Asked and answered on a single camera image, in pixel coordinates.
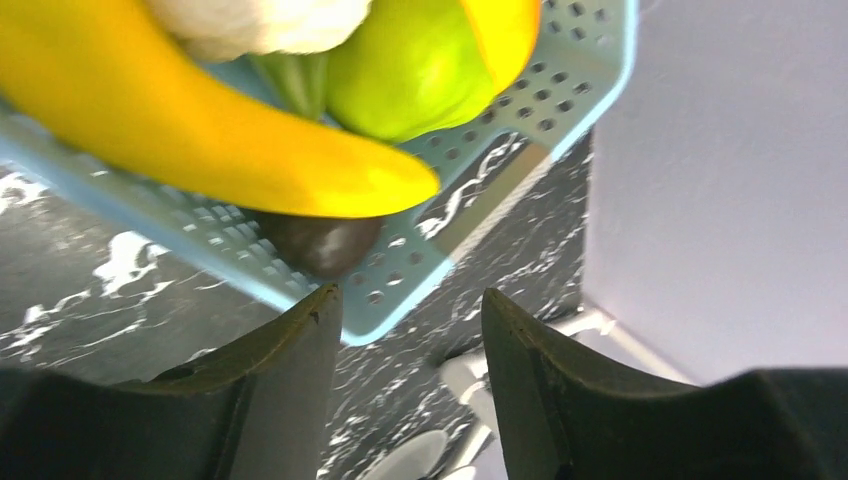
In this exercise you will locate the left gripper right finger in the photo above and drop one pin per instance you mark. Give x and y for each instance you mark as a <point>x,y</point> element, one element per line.
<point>565,411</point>

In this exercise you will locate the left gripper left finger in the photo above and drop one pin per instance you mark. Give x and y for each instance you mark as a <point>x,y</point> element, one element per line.
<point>254,408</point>

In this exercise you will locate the blue plastic basket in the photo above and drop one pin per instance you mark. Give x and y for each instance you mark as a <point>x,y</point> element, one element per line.
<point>582,62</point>

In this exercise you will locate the green pepper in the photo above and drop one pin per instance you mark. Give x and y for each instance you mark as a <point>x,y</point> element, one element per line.
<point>410,68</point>

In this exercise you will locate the white cauliflower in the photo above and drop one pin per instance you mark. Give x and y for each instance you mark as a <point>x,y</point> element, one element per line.
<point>223,30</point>

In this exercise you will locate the orange yellow pepper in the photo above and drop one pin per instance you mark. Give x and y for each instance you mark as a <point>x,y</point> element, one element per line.
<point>506,32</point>

